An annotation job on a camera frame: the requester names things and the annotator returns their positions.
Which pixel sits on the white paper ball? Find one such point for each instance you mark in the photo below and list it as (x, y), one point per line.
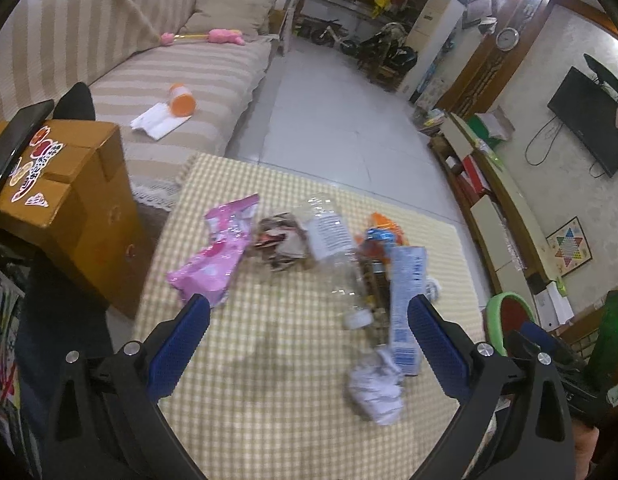
(376, 390)

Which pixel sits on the wall-mounted black television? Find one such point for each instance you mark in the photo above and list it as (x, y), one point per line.
(594, 120)

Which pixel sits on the white standing air conditioner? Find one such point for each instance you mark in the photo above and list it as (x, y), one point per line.
(431, 35)

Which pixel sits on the pink toy wand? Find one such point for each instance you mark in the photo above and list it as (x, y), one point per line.
(224, 36)

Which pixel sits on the brown wrapper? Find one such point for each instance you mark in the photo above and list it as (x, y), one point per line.
(284, 242)

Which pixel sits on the person's right hand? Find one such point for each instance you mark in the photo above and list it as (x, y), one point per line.
(586, 450)

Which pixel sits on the green white box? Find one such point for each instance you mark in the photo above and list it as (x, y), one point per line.
(489, 127)

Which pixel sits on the pink plastic bag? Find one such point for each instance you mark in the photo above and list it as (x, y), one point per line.
(214, 255)

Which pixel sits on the person's blue trouser leg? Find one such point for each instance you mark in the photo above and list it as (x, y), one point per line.
(54, 340)

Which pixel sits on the beige cushion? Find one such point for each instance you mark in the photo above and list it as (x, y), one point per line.
(229, 7)

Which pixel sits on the black tablet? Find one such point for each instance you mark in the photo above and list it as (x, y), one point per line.
(19, 130)

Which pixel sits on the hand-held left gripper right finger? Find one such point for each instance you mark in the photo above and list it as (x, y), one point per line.
(439, 350)

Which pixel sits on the small white bicycle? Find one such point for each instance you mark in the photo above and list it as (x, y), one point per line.
(331, 35)

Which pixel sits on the white cloth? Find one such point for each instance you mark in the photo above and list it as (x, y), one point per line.
(156, 122)

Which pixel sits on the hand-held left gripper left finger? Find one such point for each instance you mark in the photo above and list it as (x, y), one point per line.
(181, 345)

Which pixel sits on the beige striped sofa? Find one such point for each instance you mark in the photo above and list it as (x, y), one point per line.
(89, 35)

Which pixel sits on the long cream television cabinet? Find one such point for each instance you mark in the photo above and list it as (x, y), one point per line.
(494, 205)

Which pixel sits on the long blue white carton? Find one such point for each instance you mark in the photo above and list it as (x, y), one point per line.
(404, 300)

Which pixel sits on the yellow checked tablecloth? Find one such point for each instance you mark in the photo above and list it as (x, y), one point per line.
(289, 350)

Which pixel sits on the clear plastic bottle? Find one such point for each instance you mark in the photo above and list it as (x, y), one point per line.
(334, 240)

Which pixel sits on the wooden cabinet with stickers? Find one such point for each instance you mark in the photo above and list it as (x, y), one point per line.
(79, 210)

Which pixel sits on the black oval object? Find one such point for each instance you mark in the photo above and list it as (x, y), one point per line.
(601, 67)

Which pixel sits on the red bin with green rim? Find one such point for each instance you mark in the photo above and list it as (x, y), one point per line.
(511, 315)

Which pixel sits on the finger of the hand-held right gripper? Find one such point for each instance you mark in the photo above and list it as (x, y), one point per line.
(539, 337)
(519, 346)

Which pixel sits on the orange snack packet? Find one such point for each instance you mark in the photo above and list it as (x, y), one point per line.
(384, 227)

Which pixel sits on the round wall clock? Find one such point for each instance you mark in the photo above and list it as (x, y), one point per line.
(507, 38)

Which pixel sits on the colourful checkers board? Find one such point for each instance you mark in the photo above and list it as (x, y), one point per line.
(569, 247)

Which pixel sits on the orange cup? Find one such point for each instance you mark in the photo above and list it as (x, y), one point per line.
(183, 100)

